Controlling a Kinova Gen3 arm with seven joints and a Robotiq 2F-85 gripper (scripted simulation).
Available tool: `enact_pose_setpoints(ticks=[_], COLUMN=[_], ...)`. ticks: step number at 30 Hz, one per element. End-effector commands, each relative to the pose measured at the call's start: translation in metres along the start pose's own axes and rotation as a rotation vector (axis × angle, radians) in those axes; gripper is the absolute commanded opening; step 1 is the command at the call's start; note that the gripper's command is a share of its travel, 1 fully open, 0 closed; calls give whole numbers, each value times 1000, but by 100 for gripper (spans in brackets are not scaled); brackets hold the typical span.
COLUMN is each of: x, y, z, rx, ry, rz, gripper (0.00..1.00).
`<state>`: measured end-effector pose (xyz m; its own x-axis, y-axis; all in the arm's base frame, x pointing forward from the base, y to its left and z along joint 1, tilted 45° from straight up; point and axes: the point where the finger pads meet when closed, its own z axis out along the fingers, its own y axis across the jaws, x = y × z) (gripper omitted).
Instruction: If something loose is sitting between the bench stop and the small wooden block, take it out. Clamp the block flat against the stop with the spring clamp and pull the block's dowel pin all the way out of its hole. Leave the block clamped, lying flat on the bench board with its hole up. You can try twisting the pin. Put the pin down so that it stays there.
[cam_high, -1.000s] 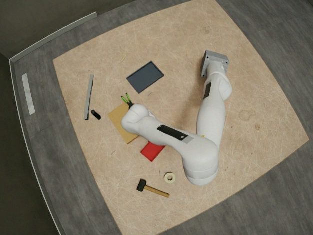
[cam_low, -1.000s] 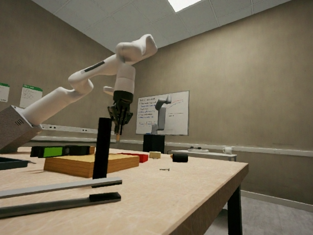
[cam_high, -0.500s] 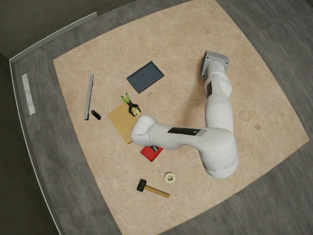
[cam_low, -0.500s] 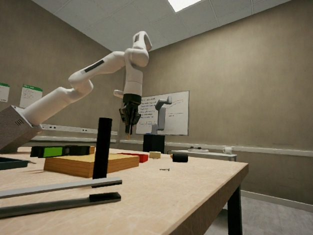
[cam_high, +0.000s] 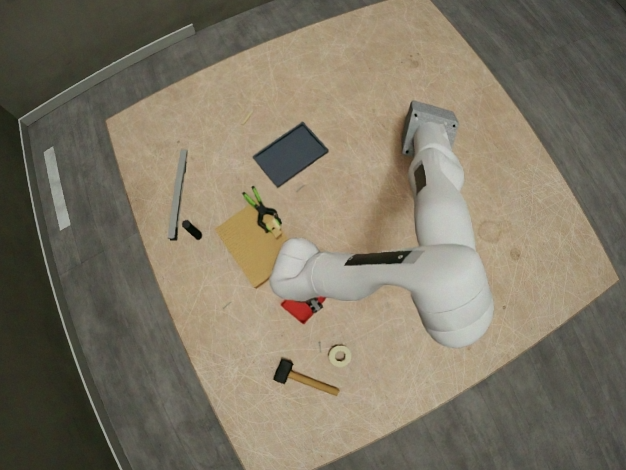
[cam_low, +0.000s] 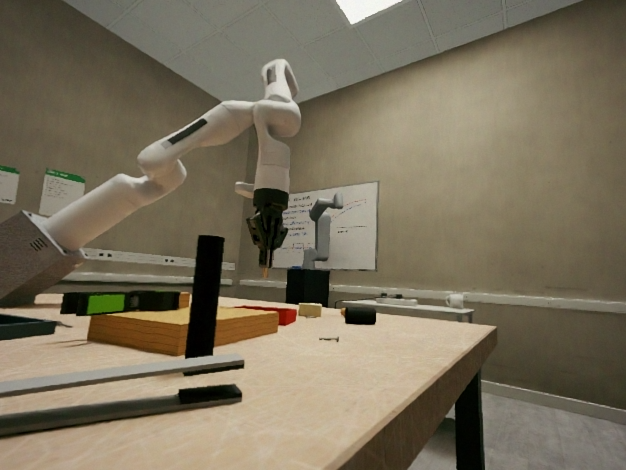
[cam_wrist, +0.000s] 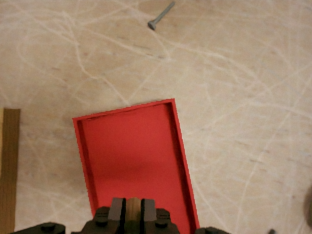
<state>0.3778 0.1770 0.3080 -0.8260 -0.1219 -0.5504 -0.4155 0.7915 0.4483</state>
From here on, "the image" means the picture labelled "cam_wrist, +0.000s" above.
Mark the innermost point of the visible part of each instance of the tan wood-grain board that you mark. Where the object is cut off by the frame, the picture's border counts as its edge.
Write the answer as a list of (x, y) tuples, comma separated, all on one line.
[(9, 144)]

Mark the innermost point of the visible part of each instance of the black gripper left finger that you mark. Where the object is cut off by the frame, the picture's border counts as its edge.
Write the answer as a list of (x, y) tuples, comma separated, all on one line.
[(113, 222)]

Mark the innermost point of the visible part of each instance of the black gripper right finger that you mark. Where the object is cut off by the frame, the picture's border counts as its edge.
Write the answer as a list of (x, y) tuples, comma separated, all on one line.
[(150, 225)]

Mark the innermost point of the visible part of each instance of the red shallow tray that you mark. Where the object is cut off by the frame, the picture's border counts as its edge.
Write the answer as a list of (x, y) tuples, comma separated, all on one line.
[(138, 151)]

